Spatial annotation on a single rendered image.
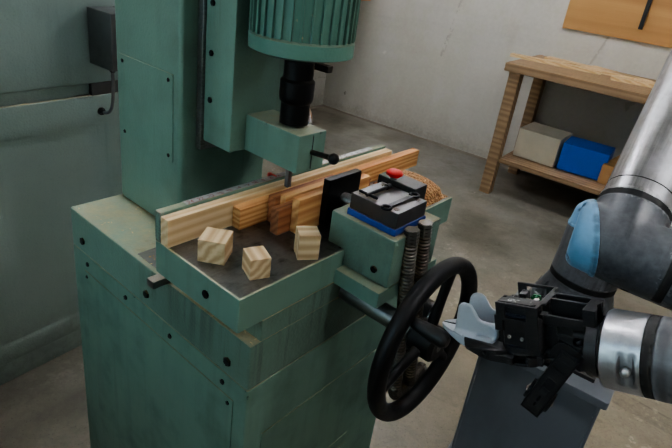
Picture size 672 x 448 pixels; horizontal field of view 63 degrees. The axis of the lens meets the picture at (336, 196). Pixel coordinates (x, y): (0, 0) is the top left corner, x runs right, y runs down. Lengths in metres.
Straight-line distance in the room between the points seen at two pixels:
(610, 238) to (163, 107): 0.78
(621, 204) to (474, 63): 3.62
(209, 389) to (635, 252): 0.69
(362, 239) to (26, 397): 1.37
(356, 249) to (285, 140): 0.22
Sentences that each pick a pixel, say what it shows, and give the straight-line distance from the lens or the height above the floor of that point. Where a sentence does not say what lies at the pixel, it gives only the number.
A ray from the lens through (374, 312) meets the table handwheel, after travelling 0.95.
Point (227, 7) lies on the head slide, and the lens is 0.97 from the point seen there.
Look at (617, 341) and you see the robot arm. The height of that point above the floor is 1.02.
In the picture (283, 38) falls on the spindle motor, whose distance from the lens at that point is 0.87.
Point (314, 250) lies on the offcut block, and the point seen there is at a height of 0.92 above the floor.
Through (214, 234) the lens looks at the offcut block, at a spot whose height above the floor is 0.94.
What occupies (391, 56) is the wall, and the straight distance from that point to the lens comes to 4.65.
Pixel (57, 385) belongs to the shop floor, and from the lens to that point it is 2.03.
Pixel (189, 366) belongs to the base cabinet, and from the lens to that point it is 1.05.
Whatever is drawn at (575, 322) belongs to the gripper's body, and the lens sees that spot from 0.70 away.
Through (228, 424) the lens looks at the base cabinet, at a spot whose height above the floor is 0.61.
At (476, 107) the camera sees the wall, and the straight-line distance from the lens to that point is 4.35.
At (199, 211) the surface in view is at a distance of 0.92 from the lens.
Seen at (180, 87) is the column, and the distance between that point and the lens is 1.04.
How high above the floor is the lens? 1.37
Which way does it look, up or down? 25 degrees down
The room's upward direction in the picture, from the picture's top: 8 degrees clockwise
